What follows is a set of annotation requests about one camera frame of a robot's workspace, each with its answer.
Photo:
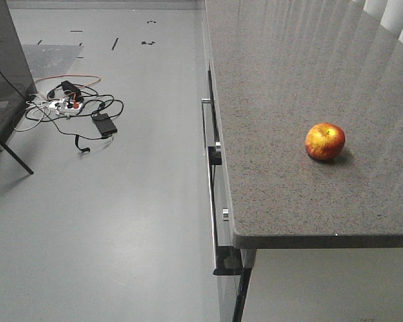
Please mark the red yellow apple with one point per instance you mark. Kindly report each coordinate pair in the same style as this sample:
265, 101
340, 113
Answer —
325, 141

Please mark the black power adapter brick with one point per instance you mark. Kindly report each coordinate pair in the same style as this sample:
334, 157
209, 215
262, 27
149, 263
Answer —
104, 124

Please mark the grey stone kitchen island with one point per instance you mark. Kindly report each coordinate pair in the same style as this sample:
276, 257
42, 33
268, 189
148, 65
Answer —
322, 239

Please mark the white power strip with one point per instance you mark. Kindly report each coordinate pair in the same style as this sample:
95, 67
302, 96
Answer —
65, 106

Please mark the dark grey cabinet panel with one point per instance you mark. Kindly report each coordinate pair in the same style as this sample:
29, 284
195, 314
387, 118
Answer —
16, 82

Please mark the black tripod leg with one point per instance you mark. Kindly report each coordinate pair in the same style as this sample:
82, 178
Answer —
16, 157

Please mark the chrome drawer handle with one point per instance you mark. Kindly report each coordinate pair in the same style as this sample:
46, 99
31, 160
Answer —
210, 125

